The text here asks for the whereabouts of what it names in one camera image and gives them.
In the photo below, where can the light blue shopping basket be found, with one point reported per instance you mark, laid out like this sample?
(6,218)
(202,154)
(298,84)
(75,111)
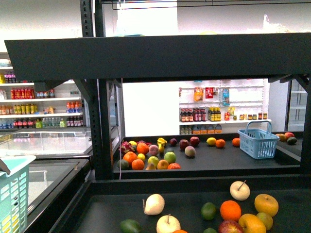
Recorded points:
(14,187)

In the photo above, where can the far yellow lemon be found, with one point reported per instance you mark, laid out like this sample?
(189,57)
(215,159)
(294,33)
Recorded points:
(211,141)

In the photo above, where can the black upper shelf board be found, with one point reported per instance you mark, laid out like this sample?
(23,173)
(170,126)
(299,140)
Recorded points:
(162,58)

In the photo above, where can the black fruit shelf tray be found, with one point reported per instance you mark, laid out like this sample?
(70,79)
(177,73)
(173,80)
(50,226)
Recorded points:
(100,207)

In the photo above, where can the far green apple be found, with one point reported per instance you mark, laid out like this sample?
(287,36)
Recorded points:
(170,157)

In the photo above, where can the far dark red apple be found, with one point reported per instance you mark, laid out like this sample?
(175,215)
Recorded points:
(194,141)

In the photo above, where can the far peach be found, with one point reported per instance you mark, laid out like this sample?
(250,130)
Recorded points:
(190,151)

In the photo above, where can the soy sauce bottles row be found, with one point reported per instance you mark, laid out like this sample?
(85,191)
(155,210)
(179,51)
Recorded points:
(212,114)

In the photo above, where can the far orange by basket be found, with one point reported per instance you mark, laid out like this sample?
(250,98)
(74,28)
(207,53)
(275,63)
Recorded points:
(236,142)

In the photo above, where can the white pear rear left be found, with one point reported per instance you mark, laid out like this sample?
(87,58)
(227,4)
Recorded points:
(153,205)

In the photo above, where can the glass freezer chest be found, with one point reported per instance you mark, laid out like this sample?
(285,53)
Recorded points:
(58,152)

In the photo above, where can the green lime rear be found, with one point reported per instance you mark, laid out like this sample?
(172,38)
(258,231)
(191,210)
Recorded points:
(208,211)

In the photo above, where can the green lime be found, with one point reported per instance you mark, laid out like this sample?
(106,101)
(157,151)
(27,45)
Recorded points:
(209,230)
(208,211)

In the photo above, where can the white pear front left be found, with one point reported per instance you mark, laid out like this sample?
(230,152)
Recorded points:
(167,224)

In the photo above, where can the small blue basket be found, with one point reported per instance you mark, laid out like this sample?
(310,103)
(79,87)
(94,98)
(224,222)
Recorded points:
(258,143)

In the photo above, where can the white pear with stem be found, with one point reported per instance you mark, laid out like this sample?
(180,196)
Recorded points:
(239,190)

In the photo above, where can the dark green avocado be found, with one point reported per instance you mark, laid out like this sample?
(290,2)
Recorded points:
(130,226)

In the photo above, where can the large orange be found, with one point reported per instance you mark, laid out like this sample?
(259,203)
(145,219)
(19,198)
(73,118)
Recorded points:
(180,231)

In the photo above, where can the small orange tangerine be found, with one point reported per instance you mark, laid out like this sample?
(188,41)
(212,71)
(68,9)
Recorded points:
(230,210)

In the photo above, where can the green lime front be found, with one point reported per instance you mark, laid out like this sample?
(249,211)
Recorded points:
(209,230)

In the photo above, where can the red apple centre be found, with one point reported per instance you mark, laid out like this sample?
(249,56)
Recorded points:
(230,226)

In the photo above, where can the yellow orange apple rear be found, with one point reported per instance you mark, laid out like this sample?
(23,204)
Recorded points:
(266,204)

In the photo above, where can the yellow orange apple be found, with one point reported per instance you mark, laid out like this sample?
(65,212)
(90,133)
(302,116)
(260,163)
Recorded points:
(266,204)
(251,224)

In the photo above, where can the yellow orange apple front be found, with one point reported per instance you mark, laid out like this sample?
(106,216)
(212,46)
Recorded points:
(251,224)

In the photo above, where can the olive kiwi rear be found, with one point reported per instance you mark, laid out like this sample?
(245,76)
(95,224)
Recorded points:
(266,219)

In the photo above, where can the black shelf post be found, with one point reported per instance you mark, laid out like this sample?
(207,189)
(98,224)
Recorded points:
(92,21)

